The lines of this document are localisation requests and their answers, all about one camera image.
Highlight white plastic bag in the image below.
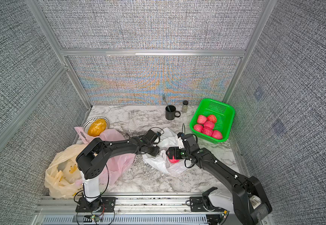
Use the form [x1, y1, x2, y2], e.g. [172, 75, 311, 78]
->
[142, 127, 187, 176]

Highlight pink red apple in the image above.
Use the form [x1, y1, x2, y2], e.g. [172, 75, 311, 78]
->
[193, 124, 204, 133]

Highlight pink plastic bag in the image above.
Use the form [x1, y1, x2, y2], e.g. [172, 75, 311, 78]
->
[74, 127, 135, 186]

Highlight beige plastic bag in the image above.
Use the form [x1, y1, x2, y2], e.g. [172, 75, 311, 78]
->
[44, 144, 87, 198]

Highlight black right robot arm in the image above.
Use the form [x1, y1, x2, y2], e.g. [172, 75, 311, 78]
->
[166, 134, 272, 225]

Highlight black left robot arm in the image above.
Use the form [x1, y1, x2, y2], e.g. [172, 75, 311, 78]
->
[76, 129, 162, 203]

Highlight black mug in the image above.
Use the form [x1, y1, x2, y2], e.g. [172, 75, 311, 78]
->
[165, 105, 181, 121]

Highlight green plastic basket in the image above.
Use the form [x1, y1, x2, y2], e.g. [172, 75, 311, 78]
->
[190, 98, 235, 144]

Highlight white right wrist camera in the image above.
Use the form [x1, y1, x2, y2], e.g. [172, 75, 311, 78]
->
[177, 132, 184, 149]

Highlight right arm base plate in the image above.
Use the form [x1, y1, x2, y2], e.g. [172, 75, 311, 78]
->
[185, 196, 226, 212]

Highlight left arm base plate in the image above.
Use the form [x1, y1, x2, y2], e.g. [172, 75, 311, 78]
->
[75, 197, 116, 213]

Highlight aluminium front rail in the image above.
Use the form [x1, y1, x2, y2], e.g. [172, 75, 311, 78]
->
[34, 192, 270, 216]

